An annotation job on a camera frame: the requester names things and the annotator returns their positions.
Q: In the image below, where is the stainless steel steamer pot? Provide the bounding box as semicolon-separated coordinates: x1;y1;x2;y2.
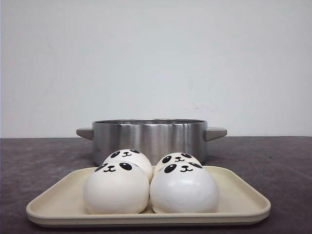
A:
76;119;227;165

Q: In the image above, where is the cream rectangular tray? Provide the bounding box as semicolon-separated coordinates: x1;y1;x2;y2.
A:
26;166;271;227

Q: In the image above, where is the panda bun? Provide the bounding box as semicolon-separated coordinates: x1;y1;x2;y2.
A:
83;161;150;214
150;162;219;214
153;152;201;176
102;149;153;182

